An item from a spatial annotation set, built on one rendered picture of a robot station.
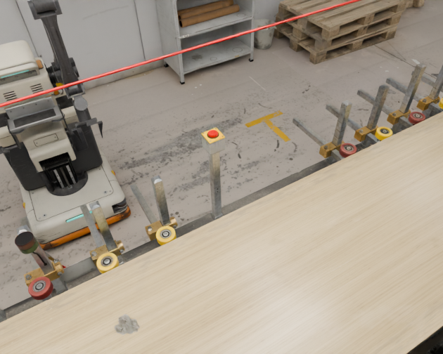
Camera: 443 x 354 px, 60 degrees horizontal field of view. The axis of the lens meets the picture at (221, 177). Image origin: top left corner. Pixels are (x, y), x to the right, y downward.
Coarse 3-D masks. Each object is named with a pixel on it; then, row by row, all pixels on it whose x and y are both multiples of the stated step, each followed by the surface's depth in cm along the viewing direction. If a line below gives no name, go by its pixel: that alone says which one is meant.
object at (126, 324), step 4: (124, 316) 132; (128, 316) 132; (120, 320) 131; (124, 320) 130; (128, 320) 130; (132, 320) 130; (136, 320) 131; (120, 324) 130; (124, 324) 129; (128, 324) 129; (132, 324) 130; (136, 324) 129; (116, 328) 128; (120, 328) 128; (124, 328) 128; (128, 328) 128; (132, 328) 129; (136, 328) 128; (120, 332) 128; (124, 332) 128; (128, 332) 128; (132, 332) 128
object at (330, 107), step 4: (328, 104) 228; (328, 108) 227; (332, 108) 225; (336, 108) 225; (332, 112) 226; (336, 112) 223; (336, 116) 224; (348, 120) 217; (352, 120) 217; (348, 124) 218; (352, 124) 215; (356, 124) 214; (352, 128) 216; (356, 128) 213; (360, 128) 212; (368, 136) 207; (372, 136) 207; (368, 140) 208; (372, 140) 206; (376, 140) 204
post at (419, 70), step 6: (420, 66) 196; (414, 72) 200; (420, 72) 198; (414, 78) 202; (420, 78) 202; (414, 84) 203; (408, 90) 208; (414, 90) 206; (408, 96) 210; (402, 102) 214; (408, 102) 211; (402, 108) 216; (408, 108) 216; (396, 126) 225
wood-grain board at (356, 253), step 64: (320, 192) 170; (384, 192) 169; (192, 256) 149; (256, 256) 148; (320, 256) 147; (384, 256) 147; (64, 320) 132; (192, 320) 131; (256, 320) 130; (320, 320) 130; (384, 320) 130
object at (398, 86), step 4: (388, 80) 243; (392, 80) 242; (392, 84) 242; (396, 84) 239; (400, 84) 238; (396, 88) 241; (400, 88) 238; (404, 88) 235; (404, 92) 236; (416, 96) 230; (420, 96) 229; (416, 100) 231; (432, 104) 223; (436, 104) 223; (432, 108) 223; (436, 108) 221; (440, 108) 220; (436, 112) 222
